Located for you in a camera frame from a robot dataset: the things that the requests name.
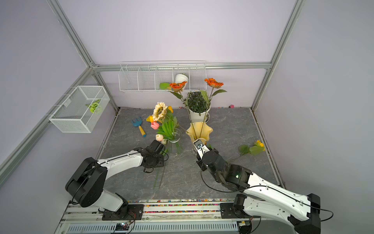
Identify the white tulip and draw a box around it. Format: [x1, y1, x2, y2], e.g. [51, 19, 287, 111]
[153, 139, 169, 189]

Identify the pink tulip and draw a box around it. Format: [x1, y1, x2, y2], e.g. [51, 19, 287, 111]
[155, 134, 173, 144]
[151, 122, 172, 139]

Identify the clear glass vase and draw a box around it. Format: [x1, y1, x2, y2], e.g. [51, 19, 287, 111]
[167, 128, 183, 155]

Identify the yellow fluted vase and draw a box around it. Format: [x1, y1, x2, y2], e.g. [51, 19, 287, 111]
[186, 122, 213, 144]

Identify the cream gerbera flower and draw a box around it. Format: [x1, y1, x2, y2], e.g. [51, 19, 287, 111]
[152, 102, 186, 131]

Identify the orange gerbera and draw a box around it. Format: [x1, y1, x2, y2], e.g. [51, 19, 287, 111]
[170, 82, 200, 123]
[199, 78, 227, 123]

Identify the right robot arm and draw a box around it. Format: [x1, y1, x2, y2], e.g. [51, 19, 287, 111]
[197, 147, 321, 234]

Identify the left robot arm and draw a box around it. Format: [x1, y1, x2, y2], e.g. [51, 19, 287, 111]
[65, 140, 166, 221]

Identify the blue toy rake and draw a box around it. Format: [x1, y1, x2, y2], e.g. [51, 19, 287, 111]
[131, 117, 146, 137]

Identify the yellow toy shovel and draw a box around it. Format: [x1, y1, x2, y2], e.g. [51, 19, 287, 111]
[146, 116, 154, 123]

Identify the yellow gerbera right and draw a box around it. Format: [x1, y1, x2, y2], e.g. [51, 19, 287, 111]
[230, 140, 266, 162]

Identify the potted green plant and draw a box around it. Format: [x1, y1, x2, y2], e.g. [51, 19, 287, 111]
[185, 90, 210, 122]

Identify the green toy shovel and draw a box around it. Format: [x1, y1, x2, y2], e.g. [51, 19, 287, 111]
[159, 82, 171, 90]

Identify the white empty pot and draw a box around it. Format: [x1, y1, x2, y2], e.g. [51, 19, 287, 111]
[174, 74, 189, 83]

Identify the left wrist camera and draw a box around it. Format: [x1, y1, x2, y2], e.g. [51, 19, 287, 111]
[149, 140, 165, 154]

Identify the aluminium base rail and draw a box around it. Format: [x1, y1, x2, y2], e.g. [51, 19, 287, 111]
[54, 198, 307, 234]

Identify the long white wire basket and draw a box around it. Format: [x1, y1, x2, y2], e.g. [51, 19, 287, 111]
[118, 60, 207, 93]

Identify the small white wire basket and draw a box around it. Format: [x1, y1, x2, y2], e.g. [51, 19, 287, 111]
[49, 85, 110, 133]

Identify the aluminium frame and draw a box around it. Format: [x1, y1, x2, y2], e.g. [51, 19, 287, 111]
[1, 1, 305, 186]

